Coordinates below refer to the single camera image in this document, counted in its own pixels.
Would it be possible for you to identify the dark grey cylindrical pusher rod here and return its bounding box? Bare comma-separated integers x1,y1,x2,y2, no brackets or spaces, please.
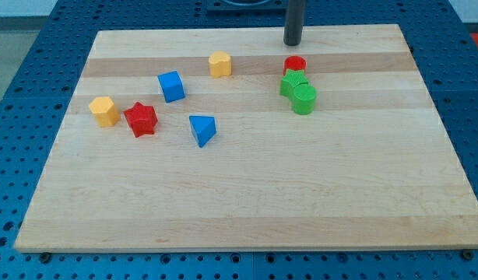
283,0,306,47

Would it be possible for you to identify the green star block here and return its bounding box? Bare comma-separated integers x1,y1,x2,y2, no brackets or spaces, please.
279,69,309,100

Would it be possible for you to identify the red star block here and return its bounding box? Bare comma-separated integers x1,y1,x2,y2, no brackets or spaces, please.
123,102,158,138

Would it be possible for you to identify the red cylinder block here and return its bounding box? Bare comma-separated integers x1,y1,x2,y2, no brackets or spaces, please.
283,55,307,75

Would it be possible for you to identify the green cylinder block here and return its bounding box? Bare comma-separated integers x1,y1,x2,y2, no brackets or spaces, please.
291,84,317,115

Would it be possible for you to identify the yellow heart block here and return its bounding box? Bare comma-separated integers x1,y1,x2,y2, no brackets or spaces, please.
208,51,232,78

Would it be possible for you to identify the blue cube block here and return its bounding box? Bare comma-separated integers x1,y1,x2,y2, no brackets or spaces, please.
157,71,185,103

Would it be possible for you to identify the blue triangle block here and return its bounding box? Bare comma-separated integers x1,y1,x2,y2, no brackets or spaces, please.
189,115,216,148

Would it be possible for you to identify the light wooden board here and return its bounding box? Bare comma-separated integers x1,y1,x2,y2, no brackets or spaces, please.
14,24,478,253

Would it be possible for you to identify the yellow hexagon block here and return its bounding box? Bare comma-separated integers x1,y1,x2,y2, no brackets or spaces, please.
88,96,121,128

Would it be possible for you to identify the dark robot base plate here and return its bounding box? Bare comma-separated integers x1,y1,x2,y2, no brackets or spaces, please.
204,0,287,12

